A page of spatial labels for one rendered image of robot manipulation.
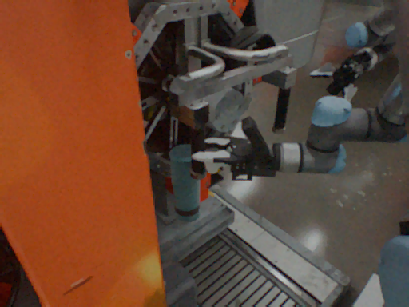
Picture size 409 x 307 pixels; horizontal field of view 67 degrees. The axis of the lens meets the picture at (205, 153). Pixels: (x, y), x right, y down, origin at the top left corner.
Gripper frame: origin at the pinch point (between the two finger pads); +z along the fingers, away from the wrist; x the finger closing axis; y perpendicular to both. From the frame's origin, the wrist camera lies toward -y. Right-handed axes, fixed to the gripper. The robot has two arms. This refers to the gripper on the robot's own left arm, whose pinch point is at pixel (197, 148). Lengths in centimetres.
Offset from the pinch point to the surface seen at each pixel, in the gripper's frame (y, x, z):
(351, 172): 90, 95, -93
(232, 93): -6.0, 17.2, -8.5
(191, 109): -11.8, -1.5, 1.1
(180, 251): 69, 17, 10
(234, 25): -17.6, 39.2, -9.0
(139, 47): -19.3, 15.3, 15.2
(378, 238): 86, 40, -88
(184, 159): 9.9, 7.4, 4.6
